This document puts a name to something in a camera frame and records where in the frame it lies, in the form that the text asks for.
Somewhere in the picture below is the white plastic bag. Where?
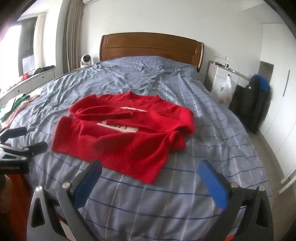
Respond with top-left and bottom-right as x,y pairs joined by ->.
212,75 -> 232,104

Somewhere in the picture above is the bed with blue striped sheet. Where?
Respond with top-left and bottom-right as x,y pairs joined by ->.
0,56 -> 272,241

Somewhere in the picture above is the window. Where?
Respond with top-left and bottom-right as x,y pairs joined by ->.
0,17 -> 38,91

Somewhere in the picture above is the white sheer curtain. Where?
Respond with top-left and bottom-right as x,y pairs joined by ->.
33,13 -> 47,70

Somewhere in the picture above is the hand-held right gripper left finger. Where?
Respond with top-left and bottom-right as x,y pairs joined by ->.
26,159 -> 103,241

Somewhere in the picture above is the blue garment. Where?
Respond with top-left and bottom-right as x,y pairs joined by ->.
251,74 -> 271,92

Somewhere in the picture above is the white nightstand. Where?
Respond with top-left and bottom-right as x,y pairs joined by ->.
206,60 -> 251,93

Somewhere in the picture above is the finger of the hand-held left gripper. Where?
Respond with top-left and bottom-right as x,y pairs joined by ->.
0,142 -> 48,161
0,127 -> 28,143

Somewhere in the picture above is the wooden headboard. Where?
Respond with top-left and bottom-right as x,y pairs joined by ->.
99,34 -> 204,73

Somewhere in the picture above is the pink cloth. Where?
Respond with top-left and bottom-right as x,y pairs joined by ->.
8,95 -> 41,121

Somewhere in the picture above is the red knit sweater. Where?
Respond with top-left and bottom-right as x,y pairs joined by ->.
51,91 -> 195,184

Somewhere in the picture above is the green cloth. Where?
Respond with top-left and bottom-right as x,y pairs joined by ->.
0,93 -> 30,123

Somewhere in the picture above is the dark clothes pile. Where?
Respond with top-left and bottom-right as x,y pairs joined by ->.
33,65 -> 55,75

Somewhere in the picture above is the black jacket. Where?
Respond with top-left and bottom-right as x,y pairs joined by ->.
229,77 -> 271,135

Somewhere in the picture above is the small white fan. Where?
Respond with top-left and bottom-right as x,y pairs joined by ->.
80,54 -> 92,68

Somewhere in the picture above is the white window bench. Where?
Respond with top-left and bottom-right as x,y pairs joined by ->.
0,66 -> 57,102

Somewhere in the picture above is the white wardrobe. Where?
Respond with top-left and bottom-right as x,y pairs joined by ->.
258,22 -> 296,195

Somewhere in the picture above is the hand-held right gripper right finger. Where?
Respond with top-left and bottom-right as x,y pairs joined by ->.
199,159 -> 275,241

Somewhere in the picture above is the brown curtain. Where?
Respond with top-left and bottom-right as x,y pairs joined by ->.
66,0 -> 85,73

